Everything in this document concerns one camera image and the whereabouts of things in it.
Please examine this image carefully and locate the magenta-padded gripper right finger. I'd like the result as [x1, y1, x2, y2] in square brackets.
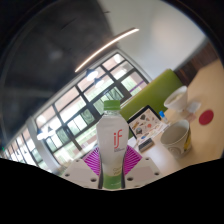
[123, 144, 161, 188]

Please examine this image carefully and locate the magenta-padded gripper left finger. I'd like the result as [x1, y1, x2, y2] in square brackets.
[62, 147, 101, 188]

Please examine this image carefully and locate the white green-capped drink bottle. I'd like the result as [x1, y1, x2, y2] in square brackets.
[95, 99, 130, 190]

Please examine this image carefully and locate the white paper cup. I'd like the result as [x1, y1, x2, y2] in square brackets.
[160, 119, 193, 159]

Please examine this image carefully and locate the black sticker-covered laptop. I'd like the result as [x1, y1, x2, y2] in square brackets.
[127, 105, 168, 140]

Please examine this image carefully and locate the small blue-capped bottle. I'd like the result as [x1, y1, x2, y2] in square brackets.
[158, 110, 169, 124]

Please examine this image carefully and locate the green upholstered booth bench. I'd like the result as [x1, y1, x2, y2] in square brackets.
[118, 68, 184, 123]

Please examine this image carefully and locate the white ceramic bowl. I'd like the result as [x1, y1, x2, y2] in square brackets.
[163, 85, 189, 113]

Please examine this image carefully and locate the white paper napkin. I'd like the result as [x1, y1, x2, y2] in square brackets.
[184, 101, 203, 116]

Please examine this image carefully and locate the flat round red coaster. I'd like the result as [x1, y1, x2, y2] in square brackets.
[198, 109, 215, 126]

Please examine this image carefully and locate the long linear ceiling light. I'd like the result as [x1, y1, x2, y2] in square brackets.
[74, 27, 140, 74]

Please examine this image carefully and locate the black-framed window wall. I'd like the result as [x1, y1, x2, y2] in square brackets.
[1, 52, 150, 169]

